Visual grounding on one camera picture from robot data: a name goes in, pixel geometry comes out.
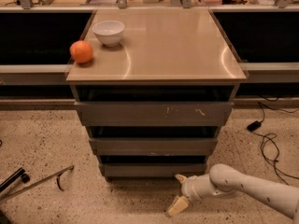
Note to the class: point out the white ceramic bowl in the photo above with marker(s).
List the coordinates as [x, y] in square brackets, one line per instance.
[109, 33]

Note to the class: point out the grey middle drawer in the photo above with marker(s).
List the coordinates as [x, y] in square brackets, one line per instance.
[152, 146]

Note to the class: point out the grey drawer cabinet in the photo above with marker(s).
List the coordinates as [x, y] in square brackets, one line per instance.
[167, 54]

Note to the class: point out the black power adapter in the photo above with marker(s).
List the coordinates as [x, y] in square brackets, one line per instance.
[254, 126]

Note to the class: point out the orange fruit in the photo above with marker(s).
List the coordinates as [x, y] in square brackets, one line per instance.
[81, 51]

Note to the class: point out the grey top drawer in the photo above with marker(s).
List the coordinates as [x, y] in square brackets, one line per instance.
[153, 114]

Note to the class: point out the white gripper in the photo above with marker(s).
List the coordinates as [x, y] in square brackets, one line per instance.
[188, 188]

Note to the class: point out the grey bottom drawer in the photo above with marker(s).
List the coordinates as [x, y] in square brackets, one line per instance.
[146, 170]

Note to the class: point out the grey drawer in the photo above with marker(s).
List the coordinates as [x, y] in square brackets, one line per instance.
[146, 170]
[153, 114]
[152, 146]

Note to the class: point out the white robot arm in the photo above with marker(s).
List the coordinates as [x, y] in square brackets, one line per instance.
[225, 181]

